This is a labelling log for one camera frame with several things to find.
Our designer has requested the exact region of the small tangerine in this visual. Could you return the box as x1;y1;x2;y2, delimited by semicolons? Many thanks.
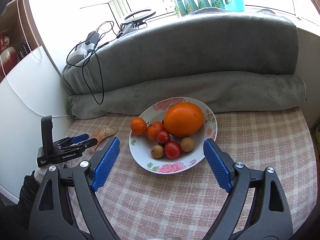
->
146;121;164;141
130;117;147;136

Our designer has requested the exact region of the small red cherry tomato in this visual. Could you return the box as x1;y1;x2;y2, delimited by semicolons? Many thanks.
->
156;130;170;145

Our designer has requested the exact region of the larger red tomato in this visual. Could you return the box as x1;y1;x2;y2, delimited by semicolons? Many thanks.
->
164;141;182;159

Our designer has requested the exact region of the brown longan with stem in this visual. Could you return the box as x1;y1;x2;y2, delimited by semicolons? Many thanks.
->
180;137;195;152

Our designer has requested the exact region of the large orange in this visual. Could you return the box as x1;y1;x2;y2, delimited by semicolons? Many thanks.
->
163;102;204;138

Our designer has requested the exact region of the white gloved left hand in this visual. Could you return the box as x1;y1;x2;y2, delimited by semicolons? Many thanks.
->
34;161;76;185

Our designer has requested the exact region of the peeled pomelo segment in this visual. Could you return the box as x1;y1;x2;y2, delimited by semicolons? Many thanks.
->
88;125;118;154

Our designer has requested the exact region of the floral white ceramic plate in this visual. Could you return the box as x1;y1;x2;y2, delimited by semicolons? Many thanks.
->
129;97;217;174

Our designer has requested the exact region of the white cabinet side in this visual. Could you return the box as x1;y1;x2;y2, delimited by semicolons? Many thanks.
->
1;47;73;203

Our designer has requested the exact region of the pink plaid blanket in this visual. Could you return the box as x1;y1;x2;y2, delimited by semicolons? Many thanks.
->
68;108;317;239

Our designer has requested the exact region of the red white vase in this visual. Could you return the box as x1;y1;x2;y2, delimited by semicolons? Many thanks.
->
0;30;18;77

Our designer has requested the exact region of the lower rolled grey blanket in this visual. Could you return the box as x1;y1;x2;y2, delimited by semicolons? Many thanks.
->
67;72;306;119

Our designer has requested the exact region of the upper grey folded blanket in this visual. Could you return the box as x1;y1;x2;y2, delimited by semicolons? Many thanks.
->
62;8;298;95

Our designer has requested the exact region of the white charging cable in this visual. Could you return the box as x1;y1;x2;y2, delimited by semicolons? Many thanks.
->
0;55;71;118

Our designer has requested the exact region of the black cable loop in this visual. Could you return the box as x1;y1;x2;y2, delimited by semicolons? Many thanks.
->
66;21;131;105

